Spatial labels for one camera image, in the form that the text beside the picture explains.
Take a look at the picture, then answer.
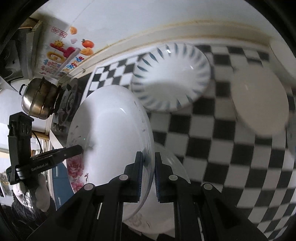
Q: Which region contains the black gas stove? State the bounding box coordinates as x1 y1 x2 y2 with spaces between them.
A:
52 77 82 133

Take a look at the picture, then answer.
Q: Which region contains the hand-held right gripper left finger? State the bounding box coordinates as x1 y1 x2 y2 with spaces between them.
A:
25 152 144 241

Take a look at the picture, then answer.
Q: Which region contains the stainless steel pot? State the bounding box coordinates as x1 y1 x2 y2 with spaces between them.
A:
19 77 62 120

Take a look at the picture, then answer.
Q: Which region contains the white plate with faint print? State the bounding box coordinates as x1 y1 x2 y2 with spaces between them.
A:
122 143 190 235

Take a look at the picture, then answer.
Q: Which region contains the white plate with blue stripes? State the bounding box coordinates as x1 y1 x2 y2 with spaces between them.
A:
130 43 211 113

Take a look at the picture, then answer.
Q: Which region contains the person's left forearm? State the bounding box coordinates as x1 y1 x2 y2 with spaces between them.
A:
8 192 58 233

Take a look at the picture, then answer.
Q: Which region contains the person's left hand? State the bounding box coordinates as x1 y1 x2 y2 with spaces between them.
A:
13 173 51 211

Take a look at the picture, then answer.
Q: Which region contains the blue cabinet door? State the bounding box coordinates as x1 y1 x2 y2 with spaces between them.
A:
52 162 75 207

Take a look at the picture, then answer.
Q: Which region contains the white bowl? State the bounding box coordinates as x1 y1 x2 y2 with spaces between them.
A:
231 67 290 140

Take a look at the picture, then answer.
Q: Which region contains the dark range hood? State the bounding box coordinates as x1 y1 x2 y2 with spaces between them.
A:
0 18 44 83

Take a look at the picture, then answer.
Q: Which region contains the white plate with pink flowers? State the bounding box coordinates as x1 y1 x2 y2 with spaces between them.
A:
66 85 154 223

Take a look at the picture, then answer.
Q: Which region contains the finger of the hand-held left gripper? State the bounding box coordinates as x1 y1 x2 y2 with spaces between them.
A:
31 145 84 164

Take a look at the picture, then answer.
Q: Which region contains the colourful wall sticker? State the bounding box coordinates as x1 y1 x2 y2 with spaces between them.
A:
40 25 96 79

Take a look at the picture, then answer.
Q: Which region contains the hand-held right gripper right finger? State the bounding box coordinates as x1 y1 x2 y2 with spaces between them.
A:
154 152 269 241

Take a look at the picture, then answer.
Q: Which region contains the black cable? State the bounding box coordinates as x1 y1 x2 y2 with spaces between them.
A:
31 132 51 154

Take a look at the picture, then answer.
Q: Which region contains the black white checkered mat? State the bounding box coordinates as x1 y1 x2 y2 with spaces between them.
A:
86 44 296 235

